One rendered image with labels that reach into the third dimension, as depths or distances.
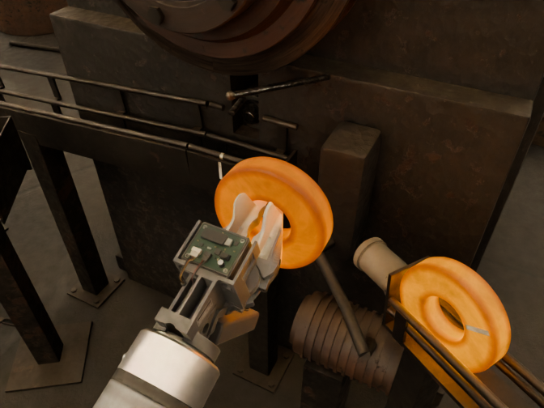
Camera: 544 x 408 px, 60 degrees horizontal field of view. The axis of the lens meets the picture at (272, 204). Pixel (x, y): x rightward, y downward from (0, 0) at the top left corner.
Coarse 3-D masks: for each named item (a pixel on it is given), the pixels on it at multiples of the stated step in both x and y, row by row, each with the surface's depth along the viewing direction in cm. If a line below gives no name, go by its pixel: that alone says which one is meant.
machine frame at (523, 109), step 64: (384, 0) 74; (448, 0) 69; (512, 0) 66; (64, 64) 109; (128, 64) 99; (320, 64) 82; (384, 64) 80; (448, 64) 75; (512, 64) 71; (128, 128) 112; (192, 128) 102; (320, 128) 87; (384, 128) 81; (448, 128) 75; (512, 128) 71; (128, 192) 128; (192, 192) 115; (384, 192) 89; (448, 192) 82; (128, 256) 149; (448, 256) 91
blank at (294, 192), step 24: (240, 168) 56; (264, 168) 54; (288, 168) 55; (216, 192) 60; (240, 192) 58; (264, 192) 56; (288, 192) 54; (312, 192) 54; (288, 216) 56; (312, 216) 54; (288, 240) 59; (312, 240) 57; (288, 264) 61
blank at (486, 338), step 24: (432, 264) 61; (456, 264) 60; (408, 288) 66; (432, 288) 61; (456, 288) 58; (480, 288) 57; (432, 312) 66; (480, 312) 56; (504, 312) 56; (456, 336) 63; (480, 336) 57; (504, 336) 56; (480, 360) 59
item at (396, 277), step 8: (416, 264) 67; (392, 272) 66; (400, 272) 66; (392, 280) 66; (400, 280) 68; (392, 288) 68; (392, 296) 69; (384, 312) 71; (384, 320) 71; (392, 320) 72
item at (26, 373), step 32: (0, 128) 100; (0, 160) 92; (0, 192) 90; (0, 224) 106; (0, 256) 105; (0, 288) 112; (32, 288) 120; (32, 320) 121; (32, 352) 130; (64, 352) 137; (32, 384) 129; (64, 384) 129
